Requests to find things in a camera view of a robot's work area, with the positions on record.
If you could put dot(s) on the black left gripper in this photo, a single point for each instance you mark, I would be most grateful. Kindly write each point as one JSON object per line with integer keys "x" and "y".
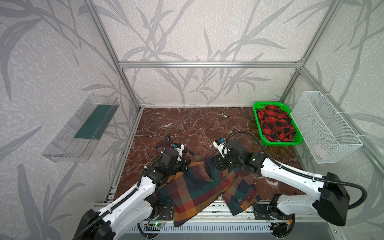
{"x": 182, "y": 161}

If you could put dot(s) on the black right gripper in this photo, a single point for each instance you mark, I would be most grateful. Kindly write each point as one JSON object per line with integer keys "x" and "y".
{"x": 222, "y": 159}

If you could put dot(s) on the multicolour plaid shirt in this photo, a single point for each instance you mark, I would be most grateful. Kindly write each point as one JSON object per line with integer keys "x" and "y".
{"x": 202, "y": 184}

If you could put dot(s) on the green plastic basket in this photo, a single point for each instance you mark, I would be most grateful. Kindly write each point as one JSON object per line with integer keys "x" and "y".
{"x": 298, "y": 138}

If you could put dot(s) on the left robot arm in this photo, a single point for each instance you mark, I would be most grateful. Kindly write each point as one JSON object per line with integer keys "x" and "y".
{"x": 135, "y": 205}

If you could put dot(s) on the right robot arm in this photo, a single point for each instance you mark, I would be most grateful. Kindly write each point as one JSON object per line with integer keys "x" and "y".
{"x": 322, "y": 196}

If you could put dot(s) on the red black plaid shirt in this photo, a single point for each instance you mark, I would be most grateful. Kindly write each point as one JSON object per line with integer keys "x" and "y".
{"x": 276, "y": 125}

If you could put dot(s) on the pink object in basket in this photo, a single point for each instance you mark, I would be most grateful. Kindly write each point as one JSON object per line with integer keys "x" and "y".
{"x": 319, "y": 150}

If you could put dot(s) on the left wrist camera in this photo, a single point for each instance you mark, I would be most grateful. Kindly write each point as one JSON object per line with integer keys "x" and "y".
{"x": 179, "y": 148}

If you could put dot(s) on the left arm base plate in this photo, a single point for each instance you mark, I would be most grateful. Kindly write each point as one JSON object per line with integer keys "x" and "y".
{"x": 162, "y": 212}

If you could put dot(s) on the aluminium front rail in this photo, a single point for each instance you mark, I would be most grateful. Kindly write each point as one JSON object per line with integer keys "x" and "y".
{"x": 219, "y": 212}

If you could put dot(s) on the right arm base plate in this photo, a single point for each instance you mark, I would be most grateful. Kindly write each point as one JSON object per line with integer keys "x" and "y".
{"x": 268, "y": 212}

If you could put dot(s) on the white wire mesh basket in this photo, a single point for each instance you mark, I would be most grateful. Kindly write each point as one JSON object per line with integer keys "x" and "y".
{"x": 320, "y": 123}

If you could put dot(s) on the clear plastic wall bin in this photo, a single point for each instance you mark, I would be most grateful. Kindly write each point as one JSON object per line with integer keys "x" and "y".
{"x": 79, "y": 137}

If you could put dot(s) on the aluminium frame bars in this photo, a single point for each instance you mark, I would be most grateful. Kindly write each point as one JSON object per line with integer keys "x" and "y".
{"x": 299, "y": 66}

